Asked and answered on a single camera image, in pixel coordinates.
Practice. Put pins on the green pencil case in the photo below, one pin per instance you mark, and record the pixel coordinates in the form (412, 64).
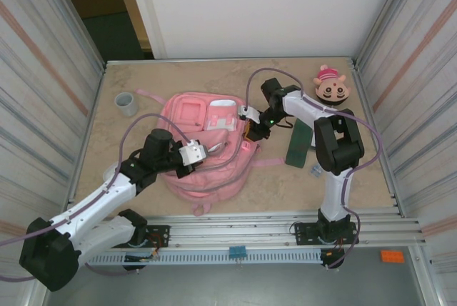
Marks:
(298, 142)

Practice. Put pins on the pink backpack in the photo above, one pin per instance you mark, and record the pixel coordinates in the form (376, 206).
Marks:
(214, 181)

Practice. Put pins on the clear plastic box white card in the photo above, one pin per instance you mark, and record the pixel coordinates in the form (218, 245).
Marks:
(315, 171)

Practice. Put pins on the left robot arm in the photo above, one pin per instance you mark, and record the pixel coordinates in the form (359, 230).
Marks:
(89, 213)

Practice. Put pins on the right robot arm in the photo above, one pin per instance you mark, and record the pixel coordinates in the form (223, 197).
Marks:
(337, 192)

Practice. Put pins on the pink cartoon plush toy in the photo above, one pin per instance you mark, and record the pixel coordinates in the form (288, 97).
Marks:
(332, 88)

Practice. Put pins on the grey cup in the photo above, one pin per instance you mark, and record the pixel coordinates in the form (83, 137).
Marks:
(125, 104)

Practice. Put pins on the blue connector block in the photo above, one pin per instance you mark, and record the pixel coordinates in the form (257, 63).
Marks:
(237, 252)

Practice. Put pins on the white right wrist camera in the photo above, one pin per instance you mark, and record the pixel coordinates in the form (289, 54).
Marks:
(250, 113)

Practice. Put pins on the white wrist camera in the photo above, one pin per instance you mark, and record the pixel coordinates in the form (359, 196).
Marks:
(193, 152)
(250, 113)

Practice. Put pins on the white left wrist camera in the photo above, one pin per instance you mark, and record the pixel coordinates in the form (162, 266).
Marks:
(193, 152)

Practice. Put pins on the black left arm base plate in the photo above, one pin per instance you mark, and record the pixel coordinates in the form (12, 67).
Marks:
(160, 236)

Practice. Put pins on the aluminium frame rail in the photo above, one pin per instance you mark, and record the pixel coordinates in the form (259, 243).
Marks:
(232, 229)

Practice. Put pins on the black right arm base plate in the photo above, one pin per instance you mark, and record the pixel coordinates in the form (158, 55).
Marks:
(303, 234)

